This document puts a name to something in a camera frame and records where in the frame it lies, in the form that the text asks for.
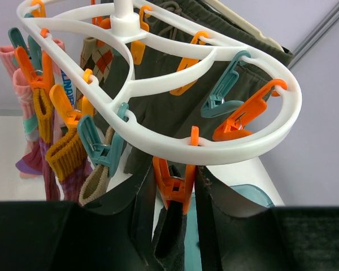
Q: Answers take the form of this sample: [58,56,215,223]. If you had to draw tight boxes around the white round clip hanger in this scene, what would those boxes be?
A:
[17,1,302,165]

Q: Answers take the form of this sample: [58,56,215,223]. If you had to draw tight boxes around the maroon striped sock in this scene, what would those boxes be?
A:
[46,128,92,202]
[33,88,60,201]

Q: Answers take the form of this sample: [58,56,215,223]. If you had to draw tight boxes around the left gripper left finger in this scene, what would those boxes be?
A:
[82,162,157,270]

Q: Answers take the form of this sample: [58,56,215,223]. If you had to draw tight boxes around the orange peg on sock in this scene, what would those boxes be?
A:
[14,28,55,91]

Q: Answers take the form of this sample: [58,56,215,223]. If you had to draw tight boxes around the beige clothes hanger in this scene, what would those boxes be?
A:
[204,0,284,52]

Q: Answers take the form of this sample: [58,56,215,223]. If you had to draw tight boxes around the orange empty clothes peg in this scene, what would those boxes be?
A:
[212,79,288,142]

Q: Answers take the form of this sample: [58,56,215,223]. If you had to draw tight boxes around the yellow-orange clothes peg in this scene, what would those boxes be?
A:
[49,70,95,129]

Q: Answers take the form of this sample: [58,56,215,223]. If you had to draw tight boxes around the brown argyle sock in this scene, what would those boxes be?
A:
[78,125,116,206]
[76,36,115,108]

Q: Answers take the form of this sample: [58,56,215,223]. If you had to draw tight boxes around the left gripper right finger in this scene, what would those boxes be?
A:
[194,166,272,270]

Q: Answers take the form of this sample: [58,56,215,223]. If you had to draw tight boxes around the olive green shorts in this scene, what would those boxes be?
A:
[93,0,294,174]

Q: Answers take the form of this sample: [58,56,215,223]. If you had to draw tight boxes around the pink patterned sock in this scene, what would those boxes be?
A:
[13,83,43,178]
[0,39,65,86]

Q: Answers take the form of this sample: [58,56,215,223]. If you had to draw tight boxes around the teal empty clothes peg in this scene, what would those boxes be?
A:
[201,50,251,118]

